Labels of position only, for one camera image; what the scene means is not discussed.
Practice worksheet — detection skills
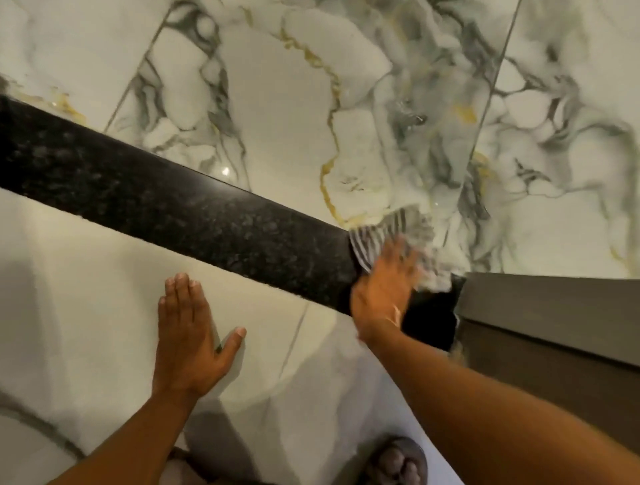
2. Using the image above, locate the person's right hand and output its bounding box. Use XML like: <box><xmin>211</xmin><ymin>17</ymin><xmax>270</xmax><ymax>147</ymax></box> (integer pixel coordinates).
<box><xmin>349</xmin><ymin>237</ymin><xmax>421</xmax><ymax>346</ymax></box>

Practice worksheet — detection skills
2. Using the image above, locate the person's left hand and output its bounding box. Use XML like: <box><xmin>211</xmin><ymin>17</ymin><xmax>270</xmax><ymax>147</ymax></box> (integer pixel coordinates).
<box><xmin>151</xmin><ymin>272</ymin><xmax>247</xmax><ymax>401</ymax></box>

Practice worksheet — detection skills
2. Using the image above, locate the checkered cleaning cloth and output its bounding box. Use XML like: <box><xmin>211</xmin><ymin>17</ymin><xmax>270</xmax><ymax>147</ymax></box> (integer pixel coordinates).
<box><xmin>347</xmin><ymin>205</ymin><xmax>454</xmax><ymax>294</ymax></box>

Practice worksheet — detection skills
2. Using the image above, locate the black granite threshold strip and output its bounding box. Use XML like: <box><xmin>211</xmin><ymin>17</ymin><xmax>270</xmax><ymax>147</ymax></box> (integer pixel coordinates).
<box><xmin>0</xmin><ymin>95</ymin><xmax>467</xmax><ymax>354</ymax></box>

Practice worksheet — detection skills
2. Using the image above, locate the person's right forearm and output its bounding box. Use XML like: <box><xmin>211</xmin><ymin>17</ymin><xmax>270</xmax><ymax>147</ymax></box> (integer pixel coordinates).
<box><xmin>367</xmin><ymin>319</ymin><xmax>640</xmax><ymax>485</ymax></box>

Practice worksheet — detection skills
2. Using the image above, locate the person's left forearm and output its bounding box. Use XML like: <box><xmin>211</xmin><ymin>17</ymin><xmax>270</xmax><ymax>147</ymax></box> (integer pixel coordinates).
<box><xmin>49</xmin><ymin>392</ymin><xmax>201</xmax><ymax>485</ymax></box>

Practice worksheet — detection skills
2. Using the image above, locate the person's left sandaled foot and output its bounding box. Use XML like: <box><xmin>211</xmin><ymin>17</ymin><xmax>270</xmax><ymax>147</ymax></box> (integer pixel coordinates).
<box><xmin>162</xmin><ymin>447</ymin><xmax>211</xmax><ymax>485</ymax></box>

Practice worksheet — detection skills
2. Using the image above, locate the person's sandaled foot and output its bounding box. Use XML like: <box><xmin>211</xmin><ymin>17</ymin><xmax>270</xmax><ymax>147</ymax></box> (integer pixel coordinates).
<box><xmin>162</xmin><ymin>447</ymin><xmax>211</xmax><ymax>485</ymax></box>
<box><xmin>367</xmin><ymin>436</ymin><xmax>429</xmax><ymax>485</ymax></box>

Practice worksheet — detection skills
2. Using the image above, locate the person's right sandaled foot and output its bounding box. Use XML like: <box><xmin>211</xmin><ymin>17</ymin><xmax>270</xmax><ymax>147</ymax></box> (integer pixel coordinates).
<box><xmin>367</xmin><ymin>436</ymin><xmax>429</xmax><ymax>485</ymax></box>

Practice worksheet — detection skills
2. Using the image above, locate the round white blue-rimmed stool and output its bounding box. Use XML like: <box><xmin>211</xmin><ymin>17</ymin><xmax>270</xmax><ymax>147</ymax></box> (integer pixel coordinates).
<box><xmin>0</xmin><ymin>393</ymin><xmax>87</xmax><ymax>485</ymax></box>

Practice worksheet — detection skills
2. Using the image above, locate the grey door frame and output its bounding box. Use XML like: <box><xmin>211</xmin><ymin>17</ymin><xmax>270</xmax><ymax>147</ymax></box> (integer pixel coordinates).
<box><xmin>452</xmin><ymin>272</ymin><xmax>640</xmax><ymax>454</ymax></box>

